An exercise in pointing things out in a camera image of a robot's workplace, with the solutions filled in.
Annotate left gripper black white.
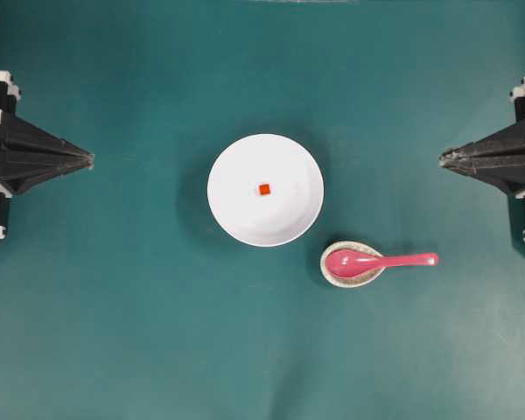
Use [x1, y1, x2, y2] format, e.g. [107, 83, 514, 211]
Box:
[0, 71, 95, 241]

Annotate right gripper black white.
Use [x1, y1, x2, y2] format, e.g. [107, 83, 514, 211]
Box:
[438, 76, 525, 242]

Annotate pink plastic soup spoon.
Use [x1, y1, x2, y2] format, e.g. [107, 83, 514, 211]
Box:
[325, 249, 439, 278]

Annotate small red block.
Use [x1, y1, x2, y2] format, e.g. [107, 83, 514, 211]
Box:
[258, 184, 271, 196]

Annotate speckled ceramic spoon rest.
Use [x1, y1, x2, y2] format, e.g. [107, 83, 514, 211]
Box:
[319, 241, 383, 289]

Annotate white round bowl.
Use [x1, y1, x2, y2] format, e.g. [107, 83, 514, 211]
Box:
[206, 134, 325, 248]

